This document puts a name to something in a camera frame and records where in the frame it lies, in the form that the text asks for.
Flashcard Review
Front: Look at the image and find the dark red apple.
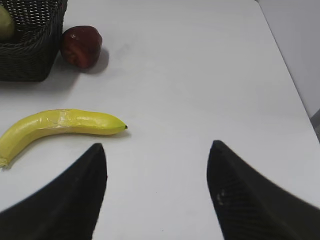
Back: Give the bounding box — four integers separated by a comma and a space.
60, 25, 103, 69

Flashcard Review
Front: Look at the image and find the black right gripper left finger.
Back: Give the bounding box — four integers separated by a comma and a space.
0, 143, 108, 240

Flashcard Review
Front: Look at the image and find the yellow banana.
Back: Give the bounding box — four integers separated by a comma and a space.
0, 109, 128, 168

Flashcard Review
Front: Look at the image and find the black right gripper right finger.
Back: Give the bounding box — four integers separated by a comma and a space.
206, 140, 320, 240

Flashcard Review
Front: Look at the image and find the black woven basket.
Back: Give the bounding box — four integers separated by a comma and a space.
0, 0, 68, 82

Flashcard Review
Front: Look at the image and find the yellow-green lemon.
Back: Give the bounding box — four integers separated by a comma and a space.
0, 5, 15, 41

